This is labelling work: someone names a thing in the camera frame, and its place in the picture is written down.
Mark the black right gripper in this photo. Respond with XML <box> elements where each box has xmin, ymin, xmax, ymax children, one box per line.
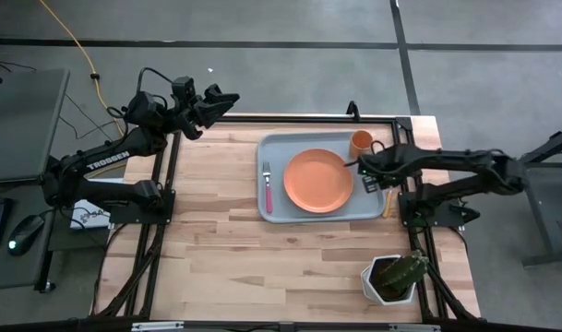
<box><xmin>344</xmin><ymin>144</ymin><xmax>413</xmax><ymax>196</ymax></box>

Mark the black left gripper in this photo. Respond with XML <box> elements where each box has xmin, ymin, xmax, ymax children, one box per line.
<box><xmin>171</xmin><ymin>83</ymin><xmax>241</xmax><ymax>140</ymax></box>

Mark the orange cup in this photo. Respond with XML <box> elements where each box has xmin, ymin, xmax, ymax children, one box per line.
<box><xmin>348</xmin><ymin>129</ymin><xmax>376</xmax><ymax>160</ymax></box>

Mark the spoon with cream handle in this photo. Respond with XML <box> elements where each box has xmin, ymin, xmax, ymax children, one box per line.
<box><xmin>382</xmin><ymin>185</ymin><xmax>396</xmax><ymax>219</ymax></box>

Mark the orange plate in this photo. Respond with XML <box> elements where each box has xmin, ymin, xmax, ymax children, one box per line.
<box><xmin>282</xmin><ymin>147</ymin><xmax>355</xmax><ymax>215</ymax></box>

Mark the fork with pink handle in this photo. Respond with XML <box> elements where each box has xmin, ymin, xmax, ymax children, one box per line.
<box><xmin>261</xmin><ymin>160</ymin><xmax>275</xmax><ymax>215</ymax></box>

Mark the grey plastic tray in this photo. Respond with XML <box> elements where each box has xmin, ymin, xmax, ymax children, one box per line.
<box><xmin>256</xmin><ymin>130</ymin><xmax>388</xmax><ymax>225</ymax></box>

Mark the green cactus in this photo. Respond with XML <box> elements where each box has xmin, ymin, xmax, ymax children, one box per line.
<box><xmin>376</xmin><ymin>249</ymin><xmax>430</xmax><ymax>295</ymax></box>

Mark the white hexagonal plant pot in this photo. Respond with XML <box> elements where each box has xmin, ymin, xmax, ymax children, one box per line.
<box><xmin>359</xmin><ymin>254</ymin><xmax>419</xmax><ymax>307</ymax></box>

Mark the white box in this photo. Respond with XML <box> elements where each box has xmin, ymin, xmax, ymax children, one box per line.
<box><xmin>69</xmin><ymin>198</ymin><xmax>114</xmax><ymax>231</ymax></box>

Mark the dark grey metal stand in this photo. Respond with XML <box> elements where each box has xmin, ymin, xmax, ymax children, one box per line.
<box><xmin>519</xmin><ymin>124</ymin><xmax>562</xmax><ymax>269</ymax></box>

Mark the grey flat panel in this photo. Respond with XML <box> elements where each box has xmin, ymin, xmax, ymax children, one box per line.
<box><xmin>0</xmin><ymin>67</ymin><xmax>72</xmax><ymax>185</ymax></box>

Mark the black computer mouse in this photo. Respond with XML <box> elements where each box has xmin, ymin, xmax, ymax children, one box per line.
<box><xmin>6</xmin><ymin>213</ymin><xmax>47</xmax><ymax>257</ymax></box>

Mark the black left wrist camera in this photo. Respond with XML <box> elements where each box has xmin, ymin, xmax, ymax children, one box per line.
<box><xmin>171</xmin><ymin>75</ymin><xmax>197</xmax><ymax>101</ymax></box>

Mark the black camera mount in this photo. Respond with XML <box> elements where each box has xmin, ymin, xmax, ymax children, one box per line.
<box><xmin>345</xmin><ymin>100</ymin><xmax>362</xmax><ymax>123</ymax></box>

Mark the black aluminium table frame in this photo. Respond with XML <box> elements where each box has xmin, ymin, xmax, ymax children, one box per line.
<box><xmin>90</xmin><ymin>112</ymin><xmax>481</xmax><ymax>325</ymax></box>

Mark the thin black floor cable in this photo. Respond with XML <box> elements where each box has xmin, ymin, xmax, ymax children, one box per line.
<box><xmin>0</xmin><ymin>56</ymin><xmax>126</xmax><ymax>140</ymax></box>

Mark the yellow cable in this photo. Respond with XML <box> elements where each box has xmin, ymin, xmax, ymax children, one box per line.
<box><xmin>37</xmin><ymin>0</ymin><xmax>126</xmax><ymax>136</ymax></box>

